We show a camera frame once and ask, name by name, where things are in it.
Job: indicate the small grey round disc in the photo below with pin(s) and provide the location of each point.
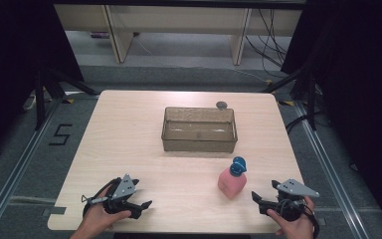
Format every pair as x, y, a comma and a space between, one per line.
221, 105

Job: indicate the grey floor tape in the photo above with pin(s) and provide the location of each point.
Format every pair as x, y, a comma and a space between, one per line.
53, 211

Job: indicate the yellow and black floor tape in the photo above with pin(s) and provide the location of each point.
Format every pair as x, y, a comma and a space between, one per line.
286, 103

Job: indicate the aluminium floor rail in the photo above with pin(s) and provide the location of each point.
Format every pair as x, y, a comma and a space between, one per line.
16, 172
331, 179

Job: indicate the clear brown plastic bin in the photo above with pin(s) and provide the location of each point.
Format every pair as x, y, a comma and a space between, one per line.
199, 141

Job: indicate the black metal stand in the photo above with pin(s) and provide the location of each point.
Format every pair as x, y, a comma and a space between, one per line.
40, 99
311, 99

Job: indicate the black curtain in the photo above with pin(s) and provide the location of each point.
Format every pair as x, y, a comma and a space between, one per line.
361, 83
13, 59

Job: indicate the beige wooden desk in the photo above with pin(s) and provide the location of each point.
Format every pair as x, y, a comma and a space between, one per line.
179, 20

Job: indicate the person's right hand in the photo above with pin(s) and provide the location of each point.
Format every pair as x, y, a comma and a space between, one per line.
298, 227

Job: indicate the pink bottle with blue pump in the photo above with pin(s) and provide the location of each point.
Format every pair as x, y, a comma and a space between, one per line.
232, 184

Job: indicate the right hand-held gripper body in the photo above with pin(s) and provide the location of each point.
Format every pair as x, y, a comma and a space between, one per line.
295, 190

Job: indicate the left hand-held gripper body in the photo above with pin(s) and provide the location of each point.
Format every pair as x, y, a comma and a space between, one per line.
124, 188

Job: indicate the person's left hand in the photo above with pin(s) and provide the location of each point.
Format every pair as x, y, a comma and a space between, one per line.
96, 215

